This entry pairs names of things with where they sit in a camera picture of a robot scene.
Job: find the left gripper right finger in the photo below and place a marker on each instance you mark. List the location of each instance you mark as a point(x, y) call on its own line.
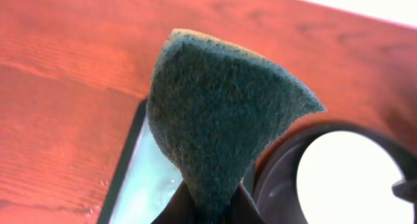
point(241, 209)

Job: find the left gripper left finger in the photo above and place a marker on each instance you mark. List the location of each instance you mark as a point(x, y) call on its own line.
point(180, 209)

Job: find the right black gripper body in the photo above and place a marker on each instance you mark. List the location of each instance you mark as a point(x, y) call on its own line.
point(406, 190)

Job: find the mint green plate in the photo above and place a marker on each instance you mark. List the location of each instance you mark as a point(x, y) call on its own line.
point(346, 178)

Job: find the green scrubbing sponge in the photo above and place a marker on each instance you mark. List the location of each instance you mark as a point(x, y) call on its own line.
point(214, 106)

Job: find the round black serving tray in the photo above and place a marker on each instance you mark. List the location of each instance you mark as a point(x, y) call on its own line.
point(275, 190)

